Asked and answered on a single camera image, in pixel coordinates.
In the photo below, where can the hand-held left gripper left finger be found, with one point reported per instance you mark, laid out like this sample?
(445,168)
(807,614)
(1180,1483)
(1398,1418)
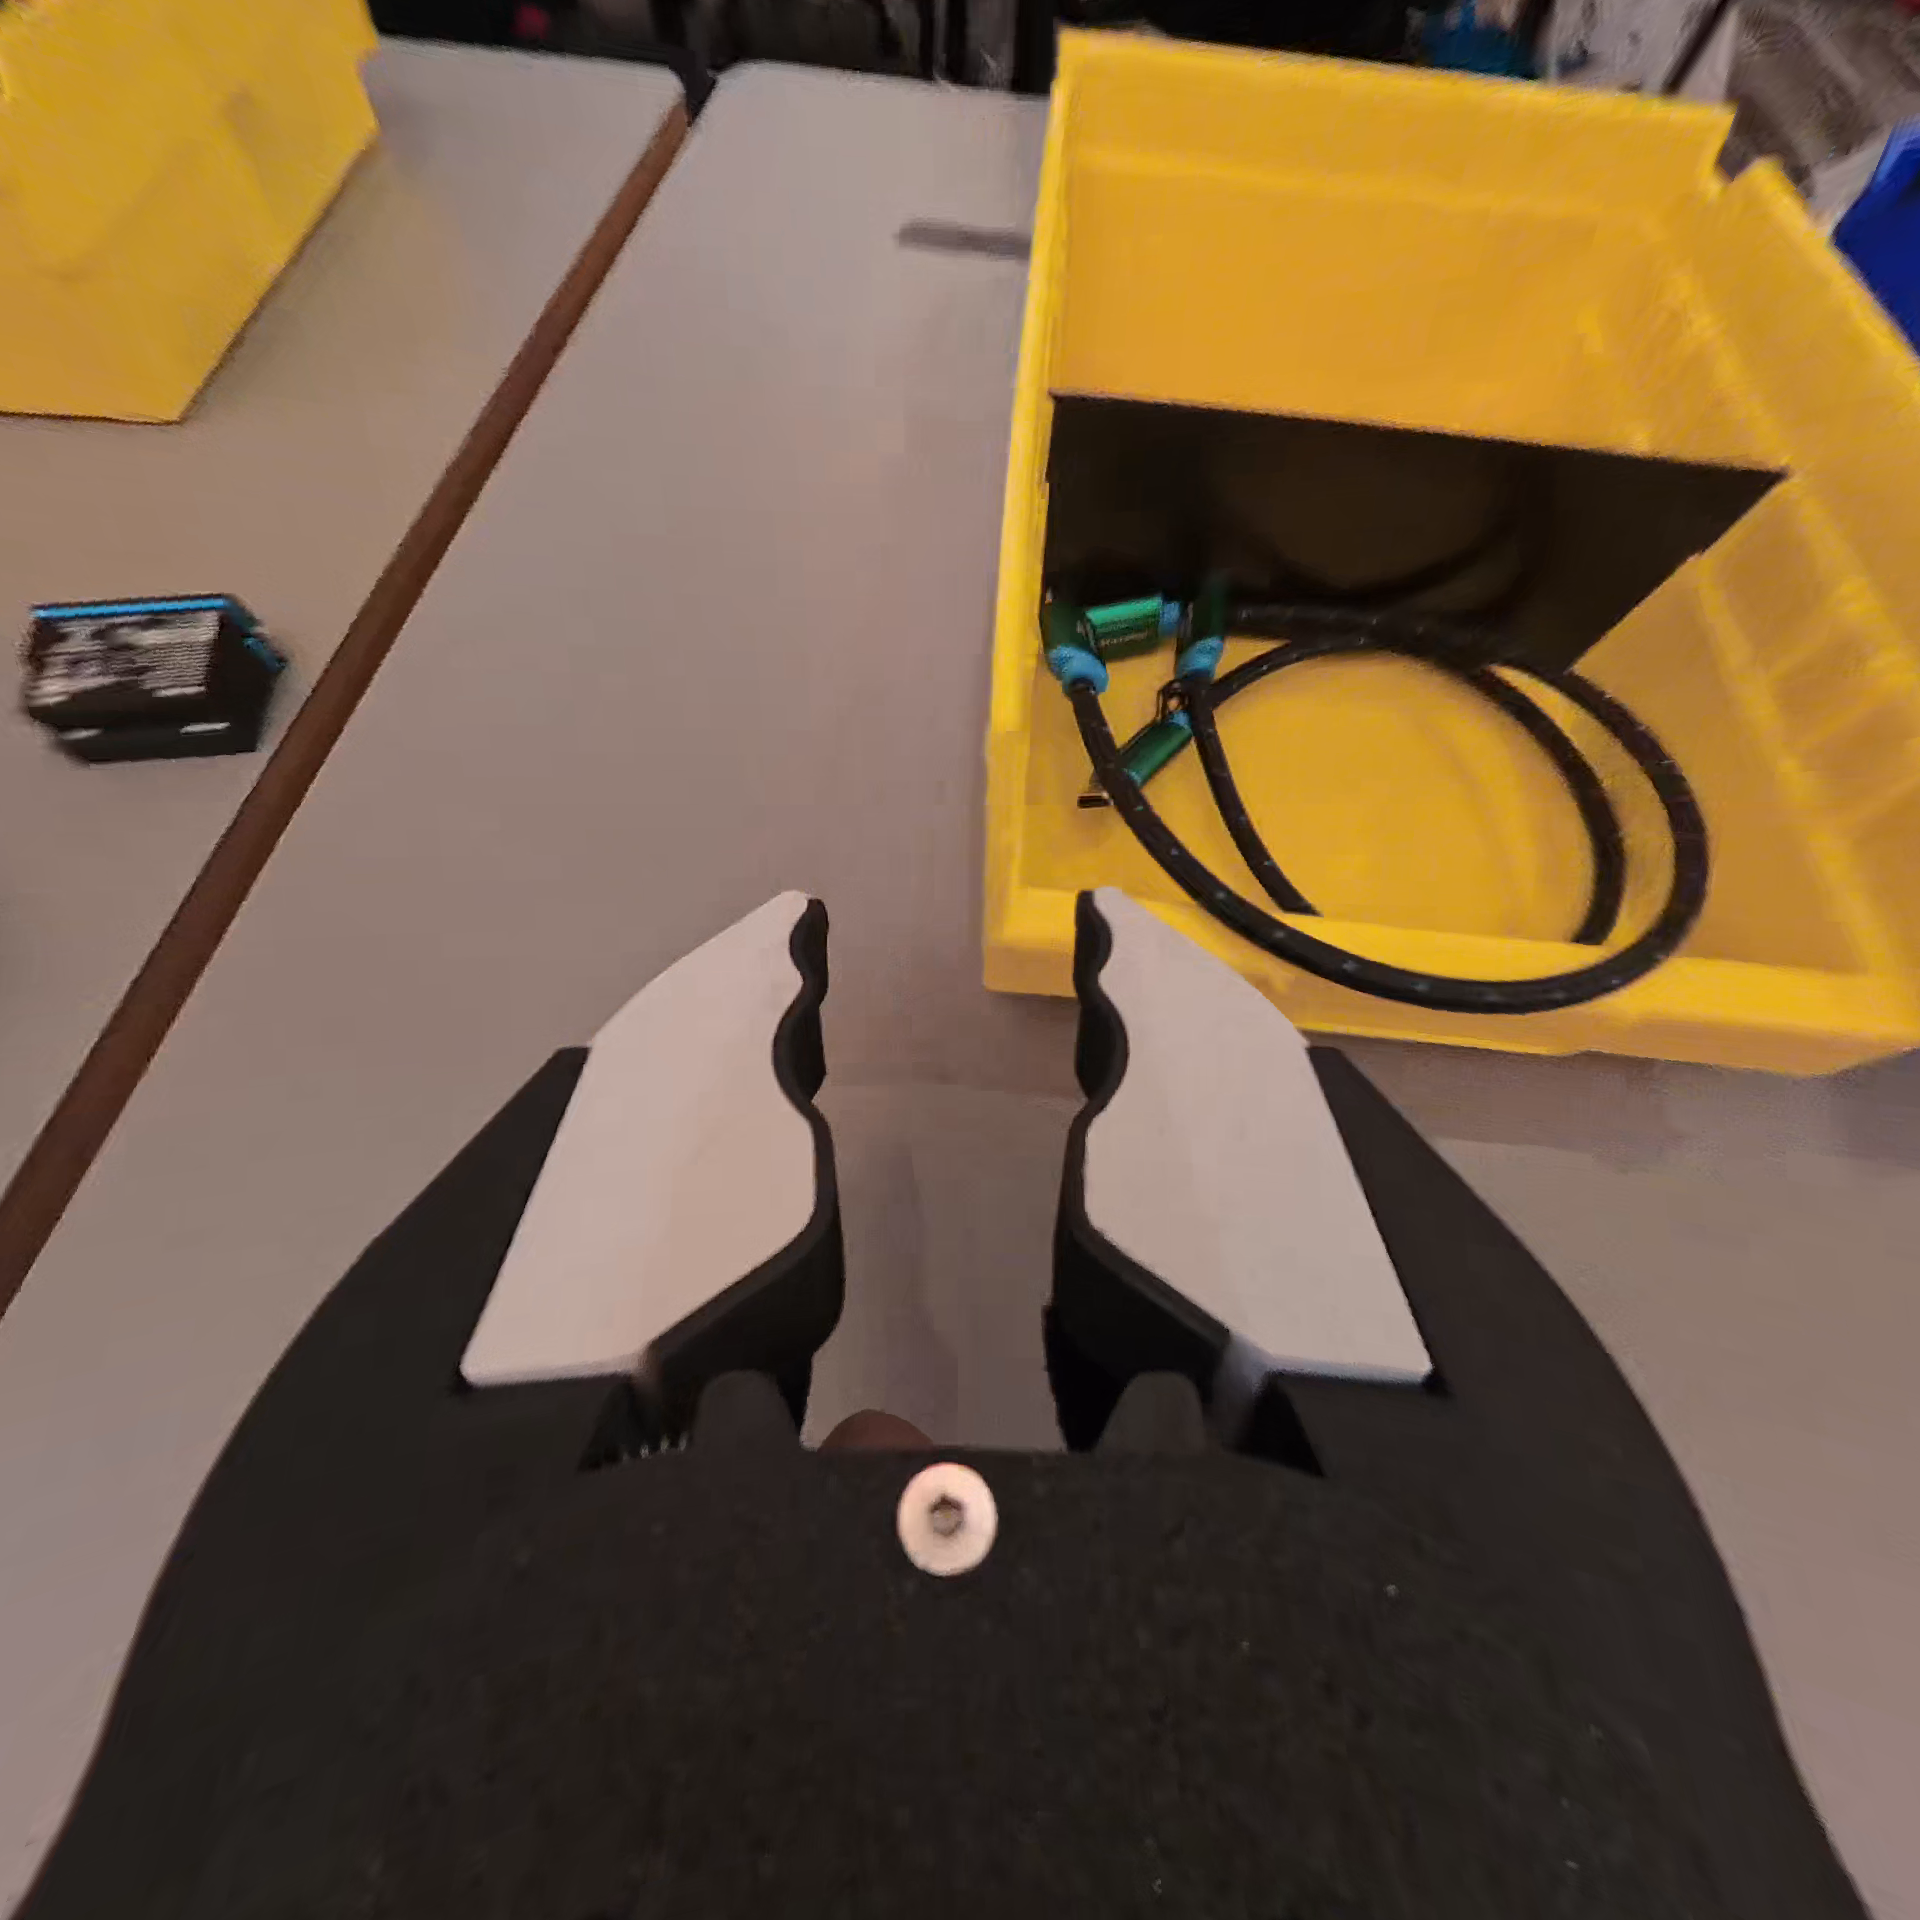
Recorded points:
(661,1185)

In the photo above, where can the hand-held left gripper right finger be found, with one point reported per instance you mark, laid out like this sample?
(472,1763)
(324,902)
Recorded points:
(1245,1200)

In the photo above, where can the yellow plastic bin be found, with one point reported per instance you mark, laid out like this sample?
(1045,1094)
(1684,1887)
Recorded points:
(1350,300)
(150,224)

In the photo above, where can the grey desk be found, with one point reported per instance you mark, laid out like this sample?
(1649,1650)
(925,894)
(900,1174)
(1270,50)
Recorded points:
(225,494)
(750,599)

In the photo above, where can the black box with blue edge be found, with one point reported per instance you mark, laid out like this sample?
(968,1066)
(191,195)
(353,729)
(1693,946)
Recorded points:
(150,674)

